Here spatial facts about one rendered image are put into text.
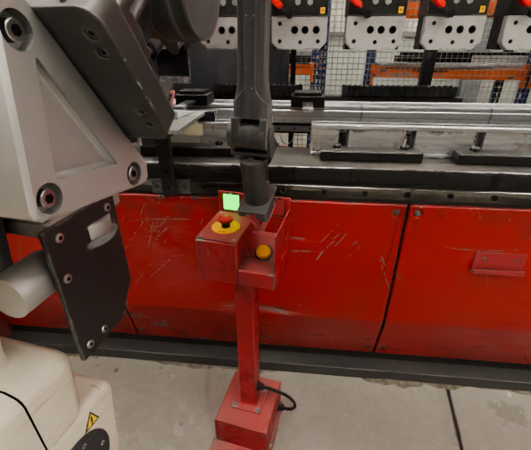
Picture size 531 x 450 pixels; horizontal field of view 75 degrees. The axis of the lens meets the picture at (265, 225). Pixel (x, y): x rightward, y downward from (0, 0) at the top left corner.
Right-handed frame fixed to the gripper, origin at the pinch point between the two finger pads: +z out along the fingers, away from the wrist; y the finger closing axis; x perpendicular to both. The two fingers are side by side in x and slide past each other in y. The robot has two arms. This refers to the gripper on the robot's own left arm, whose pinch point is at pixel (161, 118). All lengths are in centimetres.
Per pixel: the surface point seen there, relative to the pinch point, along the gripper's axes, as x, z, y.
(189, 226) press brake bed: 14.6, 32.0, -3.3
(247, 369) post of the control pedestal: 53, 52, -25
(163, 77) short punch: -20.1, 1.6, 4.8
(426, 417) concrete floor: 59, 82, -88
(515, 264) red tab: 18, 39, -106
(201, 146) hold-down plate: -3.7, 14.4, -7.4
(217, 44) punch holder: -20.9, -8.4, -13.6
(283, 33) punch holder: -22.3, -10.6, -32.0
